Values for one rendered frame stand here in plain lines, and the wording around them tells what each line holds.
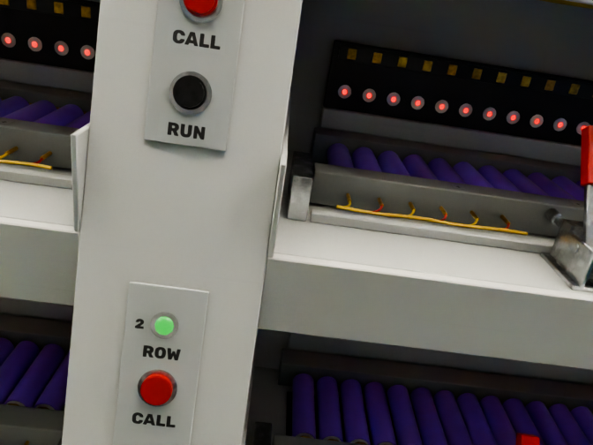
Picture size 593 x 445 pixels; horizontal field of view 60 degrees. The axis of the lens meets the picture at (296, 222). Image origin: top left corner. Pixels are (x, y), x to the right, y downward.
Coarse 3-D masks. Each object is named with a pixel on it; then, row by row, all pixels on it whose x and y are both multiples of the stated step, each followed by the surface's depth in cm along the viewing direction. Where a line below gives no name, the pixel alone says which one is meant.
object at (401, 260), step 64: (384, 64) 41; (448, 64) 41; (320, 128) 42; (384, 128) 42; (448, 128) 42; (512, 128) 43; (576, 128) 43; (320, 192) 33; (384, 192) 33; (448, 192) 33; (512, 192) 34; (576, 192) 38; (320, 256) 27; (384, 256) 28; (448, 256) 29; (512, 256) 30; (576, 256) 28; (320, 320) 28; (384, 320) 28; (448, 320) 28; (512, 320) 28; (576, 320) 27
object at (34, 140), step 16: (0, 128) 31; (16, 128) 31; (32, 128) 31; (48, 128) 32; (64, 128) 32; (0, 144) 31; (16, 144) 31; (32, 144) 31; (48, 144) 31; (64, 144) 31; (0, 160) 30; (16, 160) 32; (32, 160) 32; (48, 160) 32; (64, 160) 32
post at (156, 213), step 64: (128, 0) 24; (256, 0) 24; (128, 64) 24; (256, 64) 25; (128, 128) 25; (256, 128) 25; (128, 192) 25; (192, 192) 25; (256, 192) 25; (128, 256) 26; (192, 256) 26; (256, 256) 26; (256, 320) 26
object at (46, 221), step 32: (0, 64) 40; (32, 64) 40; (0, 192) 28; (32, 192) 29; (64, 192) 29; (0, 224) 25; (32, 224) 25; (64, 224) 26; (0, 256) 26; (32, 256) 26; (64, 256) 26; (0, 288) 27; (32, 288) 27; (64, 288) 27
